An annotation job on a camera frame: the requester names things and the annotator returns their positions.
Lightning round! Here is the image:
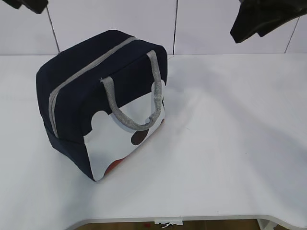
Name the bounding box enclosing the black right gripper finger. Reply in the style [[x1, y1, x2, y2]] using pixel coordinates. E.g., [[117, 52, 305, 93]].
[[230, 0, 307, 43]]

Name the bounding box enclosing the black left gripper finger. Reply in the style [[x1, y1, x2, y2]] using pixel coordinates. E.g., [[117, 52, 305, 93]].
[[3, 0, 48, 10]]

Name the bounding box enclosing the navy blue lunch bag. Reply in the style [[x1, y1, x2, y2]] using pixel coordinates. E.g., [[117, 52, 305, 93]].
[[36, 30, 167, 181]]

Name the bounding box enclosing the white tape scrap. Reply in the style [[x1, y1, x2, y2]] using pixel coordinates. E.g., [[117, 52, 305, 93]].
[[154, 219, 184, 229]]

